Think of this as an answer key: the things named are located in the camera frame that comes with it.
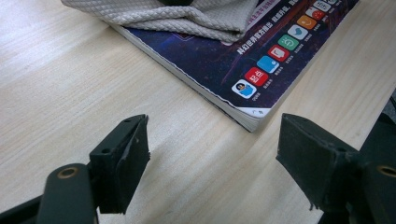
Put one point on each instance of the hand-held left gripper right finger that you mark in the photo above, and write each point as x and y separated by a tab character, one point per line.
327	168

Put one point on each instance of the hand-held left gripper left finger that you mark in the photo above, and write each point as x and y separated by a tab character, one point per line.
118	168

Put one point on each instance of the glossy red magazine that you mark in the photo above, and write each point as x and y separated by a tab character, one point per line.
224	59

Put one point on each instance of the beige textured cloth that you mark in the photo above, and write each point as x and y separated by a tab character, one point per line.
162	18

